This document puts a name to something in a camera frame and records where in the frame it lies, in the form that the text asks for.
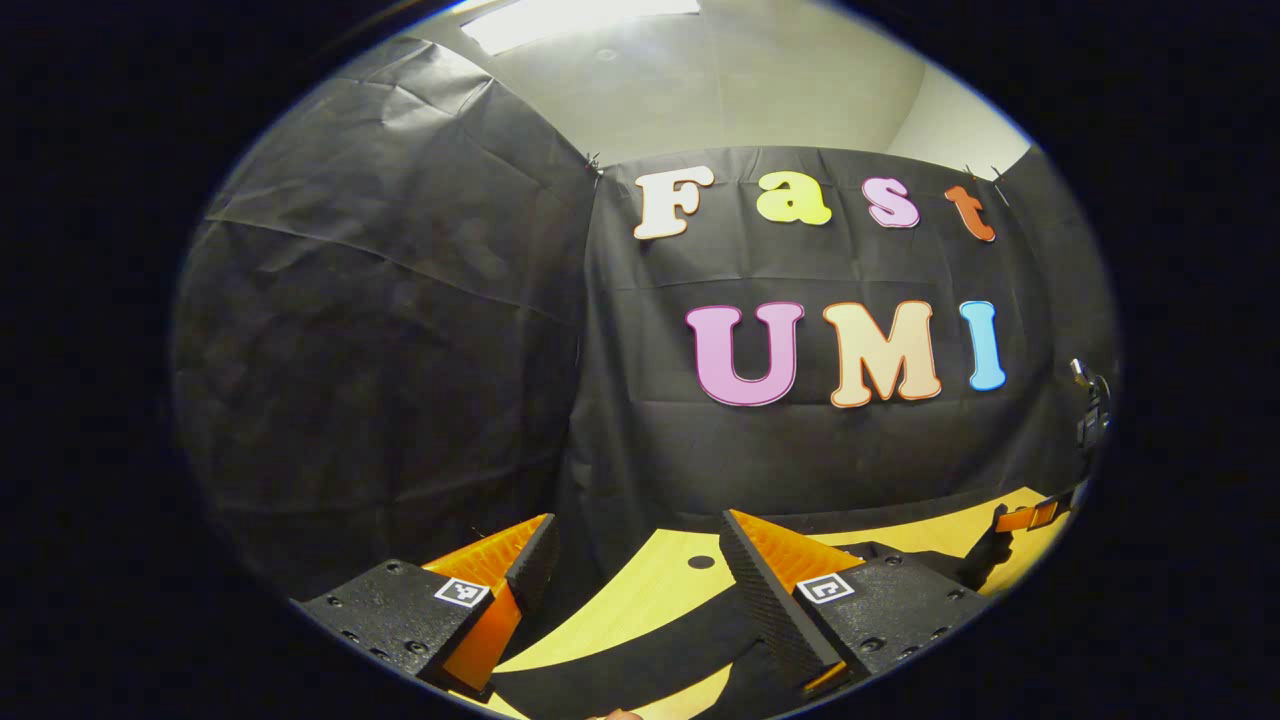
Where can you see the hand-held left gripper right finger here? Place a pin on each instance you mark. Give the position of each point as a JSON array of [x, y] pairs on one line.
[[765, 600]]

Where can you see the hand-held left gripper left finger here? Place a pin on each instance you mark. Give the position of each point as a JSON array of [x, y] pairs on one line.
[[532, 568]]

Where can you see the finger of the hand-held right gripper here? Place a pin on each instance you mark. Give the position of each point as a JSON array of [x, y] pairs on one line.
[[1030, 516]]

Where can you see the black shirt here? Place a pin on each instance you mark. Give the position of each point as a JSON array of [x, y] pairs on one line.
[[640, 650]]

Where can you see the black backdrop cloth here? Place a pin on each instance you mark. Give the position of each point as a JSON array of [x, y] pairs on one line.
[[400, 350]]

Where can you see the ceiling light panel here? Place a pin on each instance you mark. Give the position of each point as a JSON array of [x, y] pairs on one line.
[[580, 20]]

